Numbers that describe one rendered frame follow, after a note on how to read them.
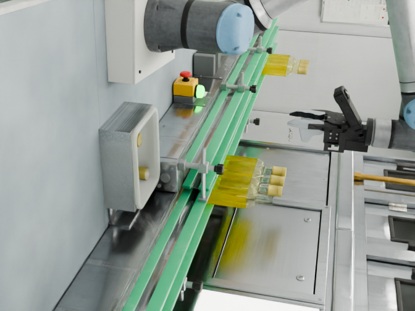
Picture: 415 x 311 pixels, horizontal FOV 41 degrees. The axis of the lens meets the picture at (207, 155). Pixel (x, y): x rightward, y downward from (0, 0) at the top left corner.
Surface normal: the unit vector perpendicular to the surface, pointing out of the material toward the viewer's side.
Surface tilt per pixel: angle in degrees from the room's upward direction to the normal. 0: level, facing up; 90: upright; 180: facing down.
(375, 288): 90
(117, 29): 90
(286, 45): 90
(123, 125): 90
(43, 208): 0
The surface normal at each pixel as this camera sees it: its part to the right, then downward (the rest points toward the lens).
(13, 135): 0.97, 0.12
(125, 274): 0.01, -0.88
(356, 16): -0.22, 0.47
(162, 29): 0.01, 0.44
